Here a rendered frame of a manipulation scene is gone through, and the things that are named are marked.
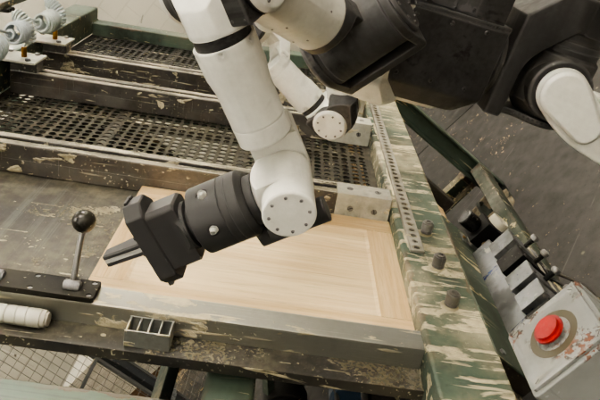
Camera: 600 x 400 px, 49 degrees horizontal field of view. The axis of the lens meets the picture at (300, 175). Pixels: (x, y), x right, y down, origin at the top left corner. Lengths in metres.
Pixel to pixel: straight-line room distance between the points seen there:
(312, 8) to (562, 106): 0.54
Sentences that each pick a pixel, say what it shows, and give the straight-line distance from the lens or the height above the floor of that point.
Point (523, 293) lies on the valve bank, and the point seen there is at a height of 0.76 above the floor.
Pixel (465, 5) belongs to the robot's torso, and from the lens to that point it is 1.10.
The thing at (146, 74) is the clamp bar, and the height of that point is 1.53.
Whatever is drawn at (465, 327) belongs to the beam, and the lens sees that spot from 1.17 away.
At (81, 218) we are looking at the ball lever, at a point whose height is 1.44.
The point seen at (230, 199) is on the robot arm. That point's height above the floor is 1.33.
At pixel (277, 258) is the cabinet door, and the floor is 1.10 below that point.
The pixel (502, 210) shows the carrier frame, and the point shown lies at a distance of 2.67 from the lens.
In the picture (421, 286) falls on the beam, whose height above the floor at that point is 0.89.
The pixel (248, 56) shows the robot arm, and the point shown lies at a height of 1.43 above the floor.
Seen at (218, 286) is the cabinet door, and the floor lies 1.18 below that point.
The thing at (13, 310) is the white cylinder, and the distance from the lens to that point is 1.11.
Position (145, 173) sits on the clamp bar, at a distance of 1.51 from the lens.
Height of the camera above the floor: 1.48
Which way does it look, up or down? 14 degrees down
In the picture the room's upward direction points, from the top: 51 degrees counter-clockwise
